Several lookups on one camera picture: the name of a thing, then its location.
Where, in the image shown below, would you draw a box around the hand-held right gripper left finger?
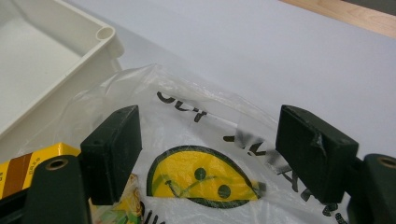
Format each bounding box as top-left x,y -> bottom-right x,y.
23,105 -> 143,224

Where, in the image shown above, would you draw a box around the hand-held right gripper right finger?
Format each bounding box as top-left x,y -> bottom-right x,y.
276,105 -> 396,224

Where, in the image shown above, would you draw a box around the clear plastic bag yellow print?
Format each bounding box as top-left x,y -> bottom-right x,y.
18,63 -> 353,224

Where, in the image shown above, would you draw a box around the yellow and brown box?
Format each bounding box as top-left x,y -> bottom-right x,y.
0,142 -> 82,200

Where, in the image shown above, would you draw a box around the white plastic tray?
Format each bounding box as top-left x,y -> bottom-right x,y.
0,0 -> 125,141

